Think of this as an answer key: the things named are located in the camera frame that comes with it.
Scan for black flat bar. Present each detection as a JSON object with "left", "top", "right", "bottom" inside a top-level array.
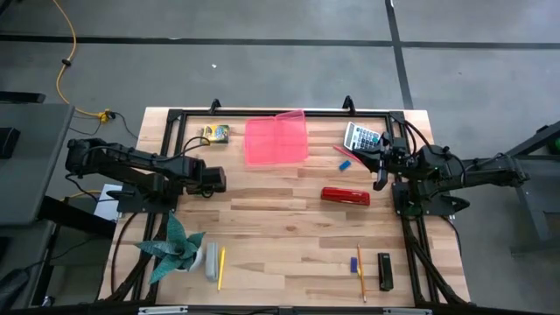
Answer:
[{"left": 0, "top": 90, "right": 46, "bottom": 105}]

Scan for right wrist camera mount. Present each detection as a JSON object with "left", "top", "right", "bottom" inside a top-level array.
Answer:
[{"left": 373, "top": 168, "right": 390, "bottom": 193}]

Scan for pink green scissors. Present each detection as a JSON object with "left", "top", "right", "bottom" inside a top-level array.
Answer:
[{"left": 332, "top": 144, "right": 365, "bottom": 165}]

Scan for white plant pot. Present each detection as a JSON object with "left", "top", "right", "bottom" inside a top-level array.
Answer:
[{"left": 181, "top": 247, "right": 205, "bottom": 273}]

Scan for thin black floor cable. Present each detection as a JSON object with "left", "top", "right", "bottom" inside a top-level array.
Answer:
[{"left": 69, "top": 111, "right": 139, "bottom": 141}]

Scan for orange pencil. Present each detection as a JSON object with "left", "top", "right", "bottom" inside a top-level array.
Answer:
[{"left": 355, "top": 243, "right": 368, "bottom": 304}]

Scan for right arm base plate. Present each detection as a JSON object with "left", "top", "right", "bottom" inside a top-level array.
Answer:
[{"left": 391, "top": 181, "right": 472, "bottom": 218}]

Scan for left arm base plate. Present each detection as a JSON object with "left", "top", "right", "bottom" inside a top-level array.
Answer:
[{"left": 106, "top": 183, "right": 180, "bottom": 214}]

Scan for black box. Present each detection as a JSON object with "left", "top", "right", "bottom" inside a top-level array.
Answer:
[{"left": 0, "top": 126, "right": 22, "bottom": 160}]

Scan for pink transparent pencil case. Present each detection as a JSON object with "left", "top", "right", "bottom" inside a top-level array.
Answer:
[{"left": 243, "top": 108, "right": 310, "bottom": 167}]

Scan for grey metal stand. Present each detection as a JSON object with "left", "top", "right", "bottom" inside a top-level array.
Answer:
[{"left": 505, "top": 120, "right": 560, "bottom": 255}]

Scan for silver bracket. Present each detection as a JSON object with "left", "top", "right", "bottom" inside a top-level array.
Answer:
[
  {"left": 382, "top": 307, "right": 433, "bottom": 315},
  {"left": 137, "top": 305, "right": 189, "bottom": 315}
]

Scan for black stapler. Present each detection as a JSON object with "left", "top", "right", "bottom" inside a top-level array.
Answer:
[{"left": 377, "top": 252, "right": 395, "bottom": 292}]

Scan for red stapler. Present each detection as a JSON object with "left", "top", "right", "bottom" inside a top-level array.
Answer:
[{"left": 320, "top": 186, "right": 371, "bottom": 207}]

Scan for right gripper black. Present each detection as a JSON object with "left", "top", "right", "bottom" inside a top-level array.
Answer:
[{"left": 352, "top": 132, "right": 415, "bottom": 177}]

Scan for yellow green crayon box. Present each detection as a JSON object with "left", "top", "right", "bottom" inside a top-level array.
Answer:
[{"left": 200, "top": 124, "right": 231, "bottom": 145}]

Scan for black desk leg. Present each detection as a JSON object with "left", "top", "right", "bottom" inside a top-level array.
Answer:
[{"left": 37, "top": 194, "right": 117, "bottom": 240}]

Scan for grey desk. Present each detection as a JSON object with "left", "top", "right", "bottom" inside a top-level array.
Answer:
[{"left": 0, "top": 103, "right": 75, "bottom": 227}]

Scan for black table frame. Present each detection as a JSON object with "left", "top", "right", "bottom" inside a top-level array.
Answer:
[{"left": 98, "top": 107, "right": 472, "bottom": 308}]

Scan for yellow extension cable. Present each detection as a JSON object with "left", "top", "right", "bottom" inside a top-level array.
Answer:
[{"left": 52, "top": 0, "right": 116, "bottom": 123}]

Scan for yellow pencil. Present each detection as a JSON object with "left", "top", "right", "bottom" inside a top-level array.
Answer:
[{"left": 217, "top": 246, "right": 227, "bottom": 292}]

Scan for white paper sheet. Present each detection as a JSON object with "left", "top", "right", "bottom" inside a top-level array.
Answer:
[{"left": 93, "top": 183, "right": 123, "bottom": 222}]

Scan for green leafy plant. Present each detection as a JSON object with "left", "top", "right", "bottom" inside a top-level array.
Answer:
[{"left": 134, "top": 211, "right": 207, "bottom": 285}]

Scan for white calculator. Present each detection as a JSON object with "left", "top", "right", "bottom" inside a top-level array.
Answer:
[{"left": 343, "top": 121, "right": 382, "bottom": 153}]

